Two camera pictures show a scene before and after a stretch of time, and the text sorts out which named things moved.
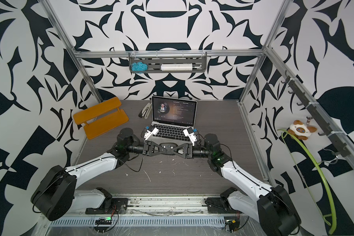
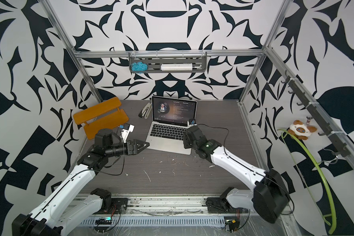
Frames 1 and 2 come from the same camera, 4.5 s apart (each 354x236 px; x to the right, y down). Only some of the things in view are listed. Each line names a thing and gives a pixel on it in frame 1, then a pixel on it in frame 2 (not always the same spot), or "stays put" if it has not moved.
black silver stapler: (145, 111) stays put
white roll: (176, 67) stays put
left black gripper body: (146, 147) → (129, 150)
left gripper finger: (162, 150) → (137, 146)
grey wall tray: (142, 62) stays put
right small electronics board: (233, 224) stays put
